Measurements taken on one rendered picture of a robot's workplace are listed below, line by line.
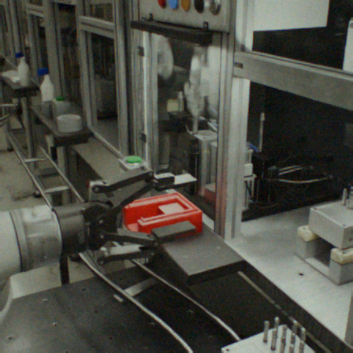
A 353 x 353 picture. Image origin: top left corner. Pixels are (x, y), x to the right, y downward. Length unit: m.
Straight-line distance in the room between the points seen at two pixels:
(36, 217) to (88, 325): 0.61
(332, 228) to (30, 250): 0.59
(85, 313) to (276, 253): 0.51
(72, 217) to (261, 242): 0.55
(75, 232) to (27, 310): 0.66
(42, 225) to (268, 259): 0.55
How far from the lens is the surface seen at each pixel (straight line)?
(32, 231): 0.69
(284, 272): 1.05
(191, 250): 1.10
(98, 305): 1.33
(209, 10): 1.05
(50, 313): 1.33
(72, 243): 0.71
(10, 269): 0.71
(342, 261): 1.01
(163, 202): 1.21
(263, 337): 0.84
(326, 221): 1.03
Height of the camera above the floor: 1.47
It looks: 23 degrees down
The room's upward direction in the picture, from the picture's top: straight up
